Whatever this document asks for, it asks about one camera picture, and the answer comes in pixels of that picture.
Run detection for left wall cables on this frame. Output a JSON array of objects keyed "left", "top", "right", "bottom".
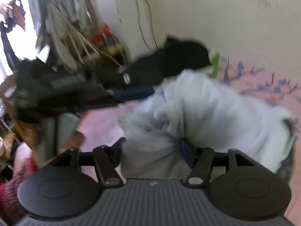
[{"left": 129, "top": 0, "right": 158, "bottom": 50}]

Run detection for white t-shirt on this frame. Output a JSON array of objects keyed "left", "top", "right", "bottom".
[{"left": 119, "top": 70, "right": 293, "bottom": 179}]

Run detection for black striped garment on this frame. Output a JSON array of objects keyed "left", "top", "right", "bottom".
[{"left": 118, "top": 36, "right": 212, "bottom": 89}]

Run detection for pink tree-print bedsheet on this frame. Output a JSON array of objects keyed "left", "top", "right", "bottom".
[{"left": 14, "top": 56, "right": 301, "bottom": 221}]

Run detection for cluttered side shelf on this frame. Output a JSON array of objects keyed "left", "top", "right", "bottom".
[{"left": 1, "top": 0, "right": 125, "bottom": 73}]

